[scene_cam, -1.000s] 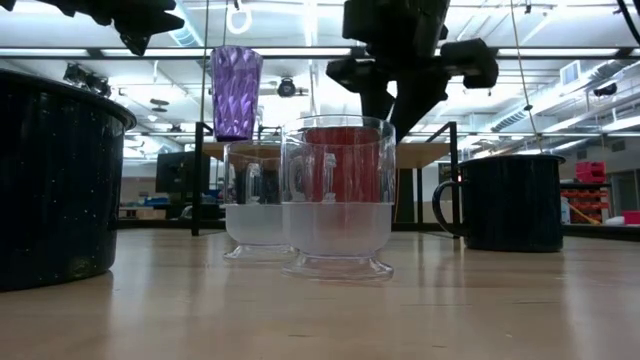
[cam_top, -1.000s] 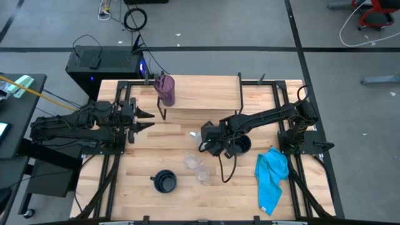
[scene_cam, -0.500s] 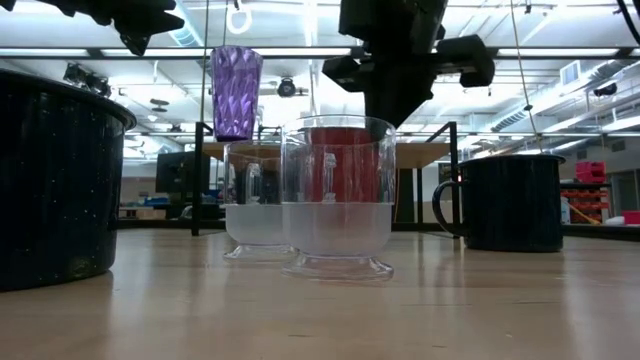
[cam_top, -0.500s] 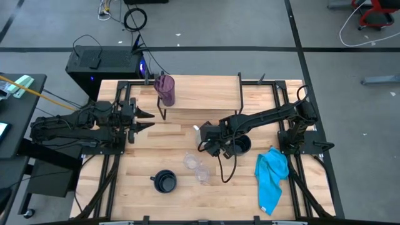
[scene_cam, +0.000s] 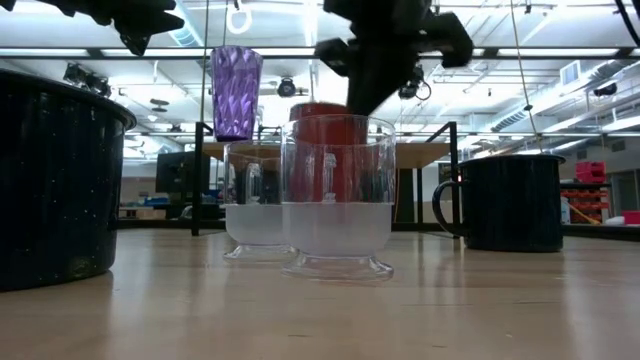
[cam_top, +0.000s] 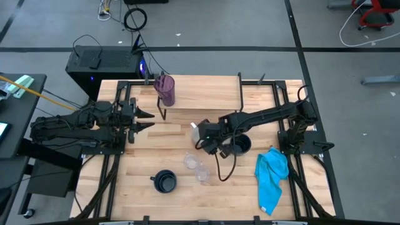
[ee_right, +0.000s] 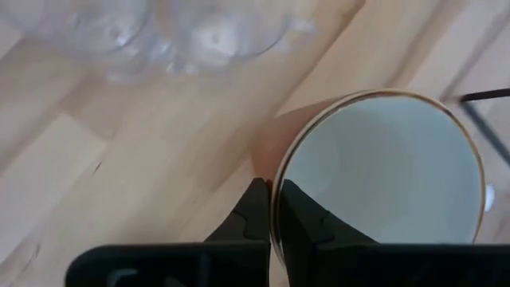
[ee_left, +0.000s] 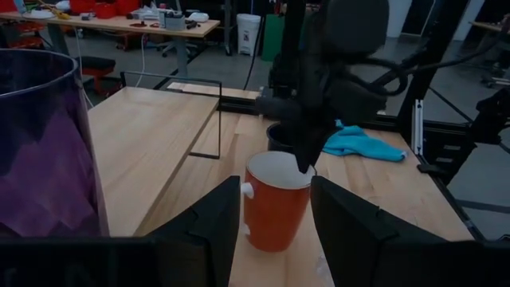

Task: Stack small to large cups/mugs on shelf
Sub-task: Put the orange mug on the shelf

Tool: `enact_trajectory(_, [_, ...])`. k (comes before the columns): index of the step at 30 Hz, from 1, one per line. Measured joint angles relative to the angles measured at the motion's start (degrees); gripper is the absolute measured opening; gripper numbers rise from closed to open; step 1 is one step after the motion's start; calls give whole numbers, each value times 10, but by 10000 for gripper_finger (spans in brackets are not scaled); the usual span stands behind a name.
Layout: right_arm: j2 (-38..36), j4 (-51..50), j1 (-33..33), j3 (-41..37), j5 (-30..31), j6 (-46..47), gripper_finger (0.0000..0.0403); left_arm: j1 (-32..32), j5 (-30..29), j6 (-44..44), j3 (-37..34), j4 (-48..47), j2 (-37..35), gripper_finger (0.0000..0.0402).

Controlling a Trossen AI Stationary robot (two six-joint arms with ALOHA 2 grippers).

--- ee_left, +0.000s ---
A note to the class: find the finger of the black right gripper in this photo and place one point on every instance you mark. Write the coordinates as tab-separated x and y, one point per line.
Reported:
306	151
322	139

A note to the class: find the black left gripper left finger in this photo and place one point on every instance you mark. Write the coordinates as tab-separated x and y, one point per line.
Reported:
207	239

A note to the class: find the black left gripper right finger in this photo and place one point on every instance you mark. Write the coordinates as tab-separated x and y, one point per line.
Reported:
350	239

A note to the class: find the dark blue speckled enamel mug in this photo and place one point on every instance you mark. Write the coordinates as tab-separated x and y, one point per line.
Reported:
279	137

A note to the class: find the orange mug white inside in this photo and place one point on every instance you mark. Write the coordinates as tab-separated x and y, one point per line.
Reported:
275	215

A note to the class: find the purple faceted plastic tumbler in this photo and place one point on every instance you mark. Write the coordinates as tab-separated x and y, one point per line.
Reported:
48	167

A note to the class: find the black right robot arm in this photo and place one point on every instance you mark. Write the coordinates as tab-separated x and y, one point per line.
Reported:
354	24

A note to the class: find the turquoise cloth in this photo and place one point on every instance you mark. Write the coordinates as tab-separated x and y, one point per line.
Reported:
358	145

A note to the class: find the green bin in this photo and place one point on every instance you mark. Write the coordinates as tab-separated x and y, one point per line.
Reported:
273	38

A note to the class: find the white trash bin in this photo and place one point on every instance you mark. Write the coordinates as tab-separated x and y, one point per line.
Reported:
248	34

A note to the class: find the grey box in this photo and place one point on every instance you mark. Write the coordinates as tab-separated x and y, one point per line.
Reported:
173	22

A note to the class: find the red stool black seat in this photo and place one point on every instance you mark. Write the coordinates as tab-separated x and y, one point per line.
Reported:
97	71

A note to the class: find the long wooden work table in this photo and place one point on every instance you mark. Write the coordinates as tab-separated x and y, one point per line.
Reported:
119	24

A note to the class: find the red storage bin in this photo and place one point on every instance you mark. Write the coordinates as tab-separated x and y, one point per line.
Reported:
105	11
81	6

